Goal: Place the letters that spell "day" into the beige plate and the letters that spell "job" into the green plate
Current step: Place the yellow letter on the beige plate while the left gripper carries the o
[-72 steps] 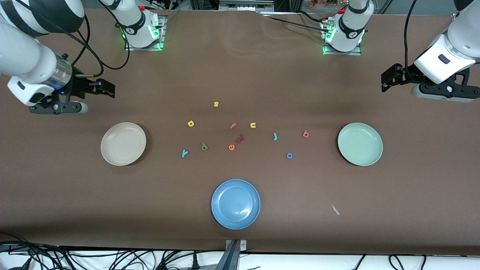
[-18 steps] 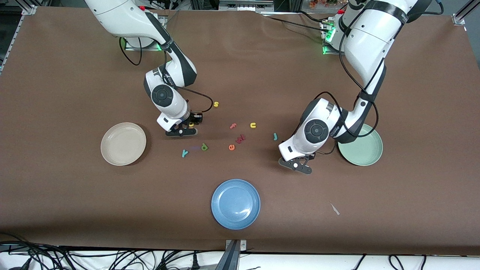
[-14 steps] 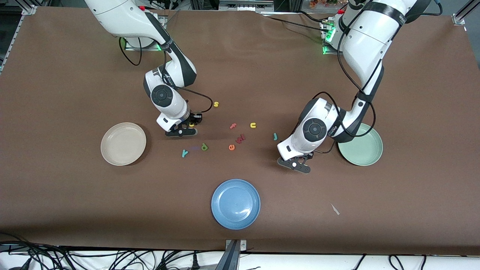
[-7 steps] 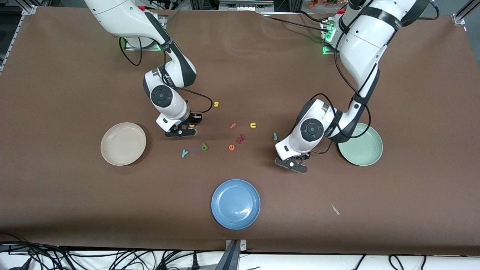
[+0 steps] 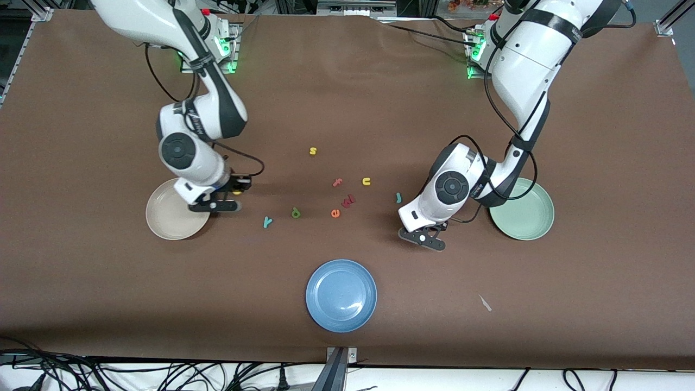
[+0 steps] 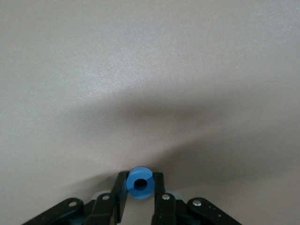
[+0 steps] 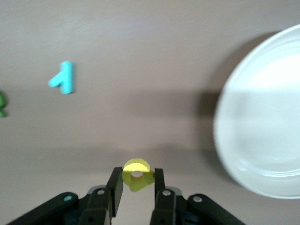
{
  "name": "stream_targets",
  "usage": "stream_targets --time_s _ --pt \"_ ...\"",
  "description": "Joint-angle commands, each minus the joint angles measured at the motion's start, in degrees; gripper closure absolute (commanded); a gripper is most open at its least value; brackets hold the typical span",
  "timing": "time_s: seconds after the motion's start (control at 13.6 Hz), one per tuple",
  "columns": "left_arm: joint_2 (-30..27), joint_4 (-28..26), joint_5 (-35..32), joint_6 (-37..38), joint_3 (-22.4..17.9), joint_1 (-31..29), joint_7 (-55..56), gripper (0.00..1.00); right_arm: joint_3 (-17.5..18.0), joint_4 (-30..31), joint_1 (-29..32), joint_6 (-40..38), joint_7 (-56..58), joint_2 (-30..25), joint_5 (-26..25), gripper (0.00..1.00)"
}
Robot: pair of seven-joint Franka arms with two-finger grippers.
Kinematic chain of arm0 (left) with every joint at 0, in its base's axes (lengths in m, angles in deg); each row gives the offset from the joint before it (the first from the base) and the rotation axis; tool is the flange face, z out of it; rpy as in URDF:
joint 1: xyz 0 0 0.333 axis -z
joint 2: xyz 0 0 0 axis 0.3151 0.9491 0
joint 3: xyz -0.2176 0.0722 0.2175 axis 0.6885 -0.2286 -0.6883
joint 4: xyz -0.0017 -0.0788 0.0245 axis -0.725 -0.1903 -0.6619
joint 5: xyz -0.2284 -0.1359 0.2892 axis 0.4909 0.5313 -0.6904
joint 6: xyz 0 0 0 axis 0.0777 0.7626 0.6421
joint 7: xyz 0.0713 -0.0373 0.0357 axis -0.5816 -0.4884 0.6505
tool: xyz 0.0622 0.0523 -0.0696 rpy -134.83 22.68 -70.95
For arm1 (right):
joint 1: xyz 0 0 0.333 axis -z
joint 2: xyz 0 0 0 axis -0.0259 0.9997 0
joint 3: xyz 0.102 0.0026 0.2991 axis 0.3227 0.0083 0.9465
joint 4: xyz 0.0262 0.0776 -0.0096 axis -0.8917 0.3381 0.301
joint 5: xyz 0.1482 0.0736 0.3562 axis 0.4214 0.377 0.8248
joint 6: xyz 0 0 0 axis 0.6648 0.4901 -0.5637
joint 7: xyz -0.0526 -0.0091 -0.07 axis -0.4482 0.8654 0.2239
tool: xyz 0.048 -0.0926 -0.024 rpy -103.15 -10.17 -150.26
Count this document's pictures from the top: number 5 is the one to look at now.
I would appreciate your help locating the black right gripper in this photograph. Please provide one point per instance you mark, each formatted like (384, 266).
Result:
(234, 184)

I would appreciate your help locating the teal letter y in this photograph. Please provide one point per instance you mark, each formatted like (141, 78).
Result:
(266, 222)

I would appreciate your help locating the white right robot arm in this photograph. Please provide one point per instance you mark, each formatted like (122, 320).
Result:
(201, 163)

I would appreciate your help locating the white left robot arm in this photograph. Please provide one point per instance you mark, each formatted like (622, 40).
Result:
(532, 54)

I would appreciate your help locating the beige brown plate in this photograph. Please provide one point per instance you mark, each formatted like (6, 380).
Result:
(163, 222)

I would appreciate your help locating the dark red letter w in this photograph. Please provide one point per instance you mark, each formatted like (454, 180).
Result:
(348, 201)

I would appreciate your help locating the brown table cover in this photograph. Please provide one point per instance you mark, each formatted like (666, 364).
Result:
(347, 98)

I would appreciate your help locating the blue plate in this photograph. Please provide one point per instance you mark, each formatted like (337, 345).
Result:
(341, 296)

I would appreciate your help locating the dark grey metal pole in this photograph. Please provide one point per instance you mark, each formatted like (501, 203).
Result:
(332, 374)

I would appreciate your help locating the grey background device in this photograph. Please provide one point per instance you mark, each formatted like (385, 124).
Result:
(355, 8)

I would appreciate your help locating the small white paper scrap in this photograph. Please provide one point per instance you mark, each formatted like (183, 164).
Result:
(485, 303)

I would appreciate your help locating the light green plate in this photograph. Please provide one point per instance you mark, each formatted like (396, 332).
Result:
(526, 217)

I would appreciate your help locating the orange background flowers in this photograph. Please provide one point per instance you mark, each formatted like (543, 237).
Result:
(467, 4)

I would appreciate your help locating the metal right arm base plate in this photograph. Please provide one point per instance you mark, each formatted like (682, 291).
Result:
(237, 43)

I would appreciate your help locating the small metal clamp bracket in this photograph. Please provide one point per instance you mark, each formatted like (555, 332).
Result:
(352, 355)

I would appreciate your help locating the aluminium frame profile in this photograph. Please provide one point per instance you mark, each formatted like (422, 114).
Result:
(23, 50)
(665, 24)

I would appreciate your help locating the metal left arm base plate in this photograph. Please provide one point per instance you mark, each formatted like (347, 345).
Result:
(497, 77)

